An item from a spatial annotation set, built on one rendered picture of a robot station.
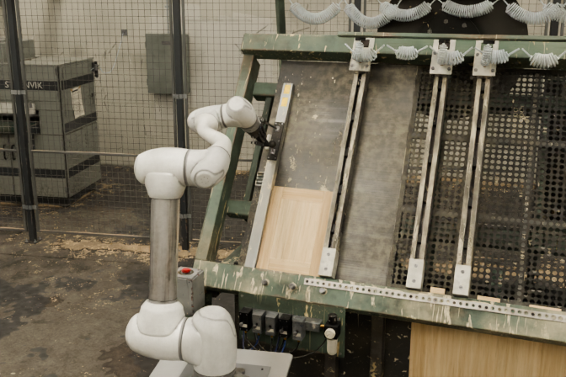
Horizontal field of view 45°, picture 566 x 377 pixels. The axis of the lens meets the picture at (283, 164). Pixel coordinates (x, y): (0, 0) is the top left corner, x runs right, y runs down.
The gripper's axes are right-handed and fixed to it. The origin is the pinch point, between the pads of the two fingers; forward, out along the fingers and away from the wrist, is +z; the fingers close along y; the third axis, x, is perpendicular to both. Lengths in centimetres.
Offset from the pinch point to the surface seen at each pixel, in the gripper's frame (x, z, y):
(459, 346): 95, 45, 73
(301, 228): 21.3, 14.9, 35.3
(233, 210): -16.4, 20.1, 29.3
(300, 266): 24, 15, 53
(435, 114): 75, 13, -25
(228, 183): -20.9, 17.0, 16.7
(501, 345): 113, 43, 70
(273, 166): 2.0, 12.6, 7.0
